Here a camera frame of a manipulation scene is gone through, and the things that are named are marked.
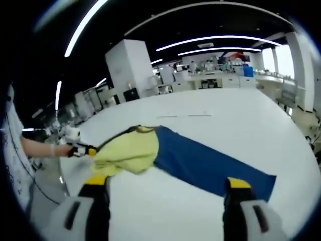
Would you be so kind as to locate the person's pale shirt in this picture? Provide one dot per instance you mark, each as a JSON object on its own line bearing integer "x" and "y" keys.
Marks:
{"x": 15, "y": 163}

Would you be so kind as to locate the white counter cabinets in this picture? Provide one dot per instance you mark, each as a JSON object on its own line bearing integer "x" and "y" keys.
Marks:
{"x": 225, "y": 81}

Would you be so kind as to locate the short ceiling light strip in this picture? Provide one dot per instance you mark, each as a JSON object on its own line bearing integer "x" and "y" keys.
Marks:
{"x": 218, "y": 49}

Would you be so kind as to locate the blue and yellow garment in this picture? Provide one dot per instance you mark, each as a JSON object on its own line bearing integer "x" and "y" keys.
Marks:
{"x": 205, "y": 163}

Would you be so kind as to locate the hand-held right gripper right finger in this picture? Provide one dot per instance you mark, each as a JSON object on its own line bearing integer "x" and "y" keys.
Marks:
{"x": 248, "y": 216}

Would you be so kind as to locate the yellow garment with dark sleeves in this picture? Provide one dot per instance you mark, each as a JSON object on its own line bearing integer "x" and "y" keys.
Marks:
{"x": 125, "y": 150}

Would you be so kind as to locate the white cabinet unit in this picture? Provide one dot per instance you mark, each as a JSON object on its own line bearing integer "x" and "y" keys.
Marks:
{"x": 167, "y": 74}

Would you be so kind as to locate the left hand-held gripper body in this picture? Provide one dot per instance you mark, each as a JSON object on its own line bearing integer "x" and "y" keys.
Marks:
{"x": 72, "y": 135}

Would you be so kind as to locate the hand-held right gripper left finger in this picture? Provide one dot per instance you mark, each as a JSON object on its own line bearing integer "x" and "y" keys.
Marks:
{"x": 80, "y": 216}

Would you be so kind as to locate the person's left hand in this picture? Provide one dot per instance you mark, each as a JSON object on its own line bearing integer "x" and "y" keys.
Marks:
{"x": 60, "y": 151}

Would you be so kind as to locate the grey metal cart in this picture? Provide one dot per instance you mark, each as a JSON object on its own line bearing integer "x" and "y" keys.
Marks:
{"x": 288, "y": 95}

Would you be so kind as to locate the long ceiling light strip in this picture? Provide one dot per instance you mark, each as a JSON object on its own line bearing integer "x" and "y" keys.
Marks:
{"x": 218, "y": 39}

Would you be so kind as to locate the blue plastic crate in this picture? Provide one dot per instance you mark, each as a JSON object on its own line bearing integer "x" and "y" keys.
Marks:
{"x": 248, "y": 71}

